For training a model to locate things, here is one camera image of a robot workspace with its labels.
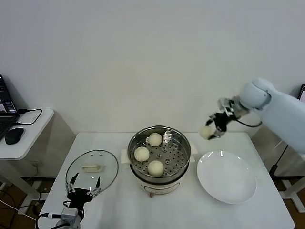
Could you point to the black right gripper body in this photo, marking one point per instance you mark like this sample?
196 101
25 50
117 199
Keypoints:
222 122

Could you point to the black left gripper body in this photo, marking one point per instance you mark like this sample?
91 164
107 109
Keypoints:
79 196

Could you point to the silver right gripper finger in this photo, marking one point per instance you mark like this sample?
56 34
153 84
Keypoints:
218 134
211 118

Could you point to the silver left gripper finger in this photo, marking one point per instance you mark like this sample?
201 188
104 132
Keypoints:
95 190
70 187

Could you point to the white steamed baozi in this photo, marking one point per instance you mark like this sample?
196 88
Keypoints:
141 154
206 132
155 139
156 168

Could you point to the round glass pot lid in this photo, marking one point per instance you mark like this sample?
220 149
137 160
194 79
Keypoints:
95 167

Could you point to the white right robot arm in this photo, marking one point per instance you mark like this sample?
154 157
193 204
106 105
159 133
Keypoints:
281 112

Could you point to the stainless steel steamer basket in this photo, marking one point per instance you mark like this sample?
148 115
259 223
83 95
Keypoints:
176 152

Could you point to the white floor power strip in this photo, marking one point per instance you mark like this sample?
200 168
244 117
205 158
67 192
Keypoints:
39 186

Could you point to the white round plate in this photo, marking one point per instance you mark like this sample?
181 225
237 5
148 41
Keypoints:
226 176

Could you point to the white rounded side desk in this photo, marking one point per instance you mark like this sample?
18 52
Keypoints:
28 140

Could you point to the white electric cooker base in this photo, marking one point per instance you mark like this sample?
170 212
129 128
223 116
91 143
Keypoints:
159 187

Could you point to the black computer mouse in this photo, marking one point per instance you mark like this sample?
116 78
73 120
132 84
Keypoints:
14 135

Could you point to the grey laptop with dark screen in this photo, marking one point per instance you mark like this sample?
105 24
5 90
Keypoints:
302 93

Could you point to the black laptop with pink screen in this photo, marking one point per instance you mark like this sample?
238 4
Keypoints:
6 112

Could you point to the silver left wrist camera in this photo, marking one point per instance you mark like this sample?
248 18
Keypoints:
69 214

